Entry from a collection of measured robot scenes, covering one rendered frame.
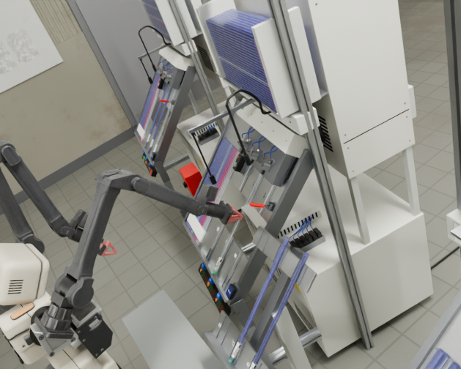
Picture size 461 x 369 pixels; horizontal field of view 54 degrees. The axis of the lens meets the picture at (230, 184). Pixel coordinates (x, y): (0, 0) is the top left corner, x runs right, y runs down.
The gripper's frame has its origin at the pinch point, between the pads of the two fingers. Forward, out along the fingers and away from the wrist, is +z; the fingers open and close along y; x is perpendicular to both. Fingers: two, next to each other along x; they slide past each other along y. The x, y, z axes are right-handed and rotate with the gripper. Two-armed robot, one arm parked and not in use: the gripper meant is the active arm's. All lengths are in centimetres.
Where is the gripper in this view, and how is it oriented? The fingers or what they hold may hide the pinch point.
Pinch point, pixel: (240, 216)
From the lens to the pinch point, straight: 192.0
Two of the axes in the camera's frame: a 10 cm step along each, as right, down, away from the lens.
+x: -3.9, 8.8, 2.8
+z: 8.4, 2.2, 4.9
